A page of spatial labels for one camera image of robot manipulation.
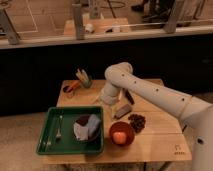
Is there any blue grey cloth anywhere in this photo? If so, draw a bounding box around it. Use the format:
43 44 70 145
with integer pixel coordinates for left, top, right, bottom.
73 114 102 142

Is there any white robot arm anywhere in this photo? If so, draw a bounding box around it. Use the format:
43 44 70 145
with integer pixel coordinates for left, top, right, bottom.
100 62 213 171

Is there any grey sponge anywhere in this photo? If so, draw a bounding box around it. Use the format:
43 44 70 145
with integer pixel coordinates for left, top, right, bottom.
114 104 132 119

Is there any red bowl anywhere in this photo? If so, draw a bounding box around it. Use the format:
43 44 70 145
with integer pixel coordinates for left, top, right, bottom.
109 121 135 146

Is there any bunch of dark grapes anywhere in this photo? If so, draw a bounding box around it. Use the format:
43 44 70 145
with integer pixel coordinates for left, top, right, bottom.
128 114 146 133

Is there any orange fruit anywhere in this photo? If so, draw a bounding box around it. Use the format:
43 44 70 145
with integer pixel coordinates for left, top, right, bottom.
113 132 127 145

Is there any grey utensil holder cup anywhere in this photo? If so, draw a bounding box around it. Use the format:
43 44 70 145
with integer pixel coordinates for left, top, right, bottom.
76 69 92 88

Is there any green plastic tray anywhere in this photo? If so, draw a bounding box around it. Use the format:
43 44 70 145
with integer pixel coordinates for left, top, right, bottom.
37 106 104 155

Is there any metal spoon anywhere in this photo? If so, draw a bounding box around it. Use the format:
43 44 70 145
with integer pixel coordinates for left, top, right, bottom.
46 118 59 147

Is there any metal fork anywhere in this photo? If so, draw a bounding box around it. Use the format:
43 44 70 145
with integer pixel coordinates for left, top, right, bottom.
56 115 63 140

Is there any wooden background table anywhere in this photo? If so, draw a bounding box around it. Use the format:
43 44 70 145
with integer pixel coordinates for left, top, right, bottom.
63 18 131 36

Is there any black handled knife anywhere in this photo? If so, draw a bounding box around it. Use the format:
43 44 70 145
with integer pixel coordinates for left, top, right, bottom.
124 90 135 105

